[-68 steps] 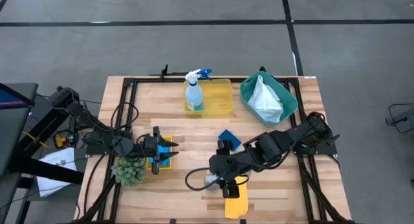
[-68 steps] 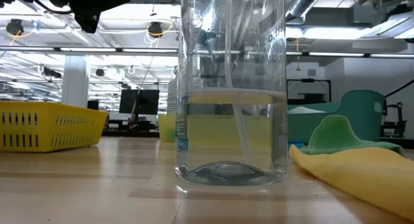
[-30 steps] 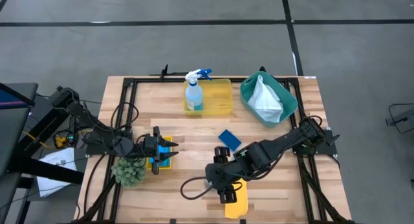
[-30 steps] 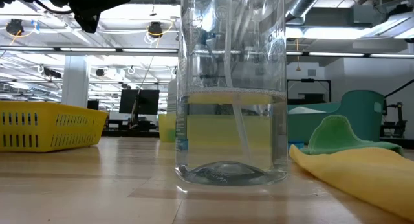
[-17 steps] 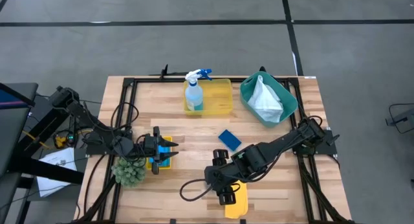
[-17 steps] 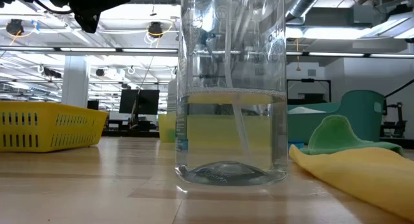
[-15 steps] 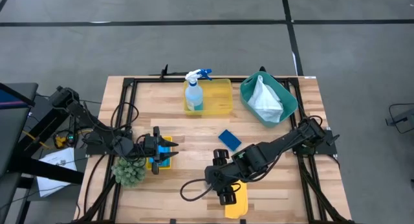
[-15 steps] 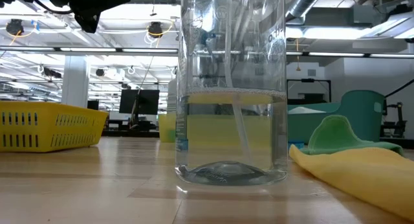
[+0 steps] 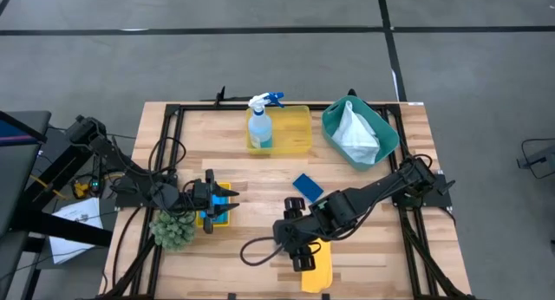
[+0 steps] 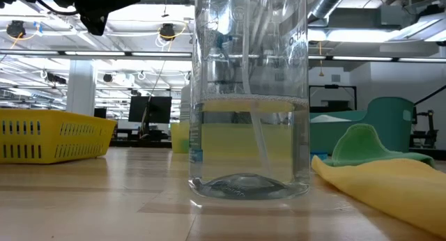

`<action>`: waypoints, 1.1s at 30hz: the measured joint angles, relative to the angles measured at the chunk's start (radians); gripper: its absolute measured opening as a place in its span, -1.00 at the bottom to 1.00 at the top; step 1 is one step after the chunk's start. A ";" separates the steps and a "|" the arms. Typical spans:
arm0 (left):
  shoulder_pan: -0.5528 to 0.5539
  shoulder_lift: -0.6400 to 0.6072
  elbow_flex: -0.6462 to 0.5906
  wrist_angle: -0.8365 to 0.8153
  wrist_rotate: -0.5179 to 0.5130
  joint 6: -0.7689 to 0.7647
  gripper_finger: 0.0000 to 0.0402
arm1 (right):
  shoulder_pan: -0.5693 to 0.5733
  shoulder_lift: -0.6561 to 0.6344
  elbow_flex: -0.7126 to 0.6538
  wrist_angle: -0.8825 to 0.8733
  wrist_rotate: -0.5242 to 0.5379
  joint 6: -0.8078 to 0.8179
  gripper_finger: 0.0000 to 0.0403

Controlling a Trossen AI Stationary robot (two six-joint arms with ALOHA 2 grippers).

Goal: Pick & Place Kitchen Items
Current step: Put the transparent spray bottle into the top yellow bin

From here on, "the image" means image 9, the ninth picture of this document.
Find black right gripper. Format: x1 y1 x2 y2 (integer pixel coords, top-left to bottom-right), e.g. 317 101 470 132
272 197 324 273

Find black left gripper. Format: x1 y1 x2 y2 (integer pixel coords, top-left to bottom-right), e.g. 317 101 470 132
190 169 241 234

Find blue-trigger spray bottle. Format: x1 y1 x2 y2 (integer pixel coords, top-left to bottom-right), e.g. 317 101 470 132
246 91 286 150

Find white cloth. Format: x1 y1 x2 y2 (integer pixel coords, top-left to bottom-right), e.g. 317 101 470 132
331 100 382 165

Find yellow slotted basket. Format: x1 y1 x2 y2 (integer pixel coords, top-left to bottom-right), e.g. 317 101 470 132
193 182 231 228

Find dark blue sponge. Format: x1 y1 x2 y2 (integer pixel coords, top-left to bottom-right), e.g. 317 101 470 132
291 173 325 204

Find yellow cloth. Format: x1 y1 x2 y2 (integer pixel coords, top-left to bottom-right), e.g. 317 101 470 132
300 238 334 295

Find green artificial plant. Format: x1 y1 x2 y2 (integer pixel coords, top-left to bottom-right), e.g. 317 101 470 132
149 206 197 251

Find yellow translucent tray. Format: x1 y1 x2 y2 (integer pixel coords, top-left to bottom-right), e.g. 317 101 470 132
245 104 313 156

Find teal plastic bin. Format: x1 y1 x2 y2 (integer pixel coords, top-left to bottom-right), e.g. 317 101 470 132
321 95 401 171

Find white paper sheets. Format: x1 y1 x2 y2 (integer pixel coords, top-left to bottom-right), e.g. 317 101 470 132
49 197 105 265

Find dark side desk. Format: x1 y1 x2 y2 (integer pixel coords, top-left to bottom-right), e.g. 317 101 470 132
0 110 114 300

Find dark floor stand base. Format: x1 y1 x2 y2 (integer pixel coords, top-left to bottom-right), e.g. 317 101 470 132
516 146 555 179

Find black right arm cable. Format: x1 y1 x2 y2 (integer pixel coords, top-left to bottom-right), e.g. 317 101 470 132
239 236 290 267

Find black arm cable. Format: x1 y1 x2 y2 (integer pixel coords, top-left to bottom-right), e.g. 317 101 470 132
147 136 188 179
239 236 290 267

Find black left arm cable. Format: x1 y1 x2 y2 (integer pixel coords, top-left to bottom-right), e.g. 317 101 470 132
147 136 188 179

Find black aluminium table frame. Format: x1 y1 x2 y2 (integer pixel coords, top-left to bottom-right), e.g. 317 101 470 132
99 102 473 300

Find black frame bracket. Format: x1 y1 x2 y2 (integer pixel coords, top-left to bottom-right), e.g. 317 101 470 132
200 85 278 109

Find yellow cable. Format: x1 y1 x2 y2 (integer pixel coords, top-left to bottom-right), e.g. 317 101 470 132
29 173 90 201

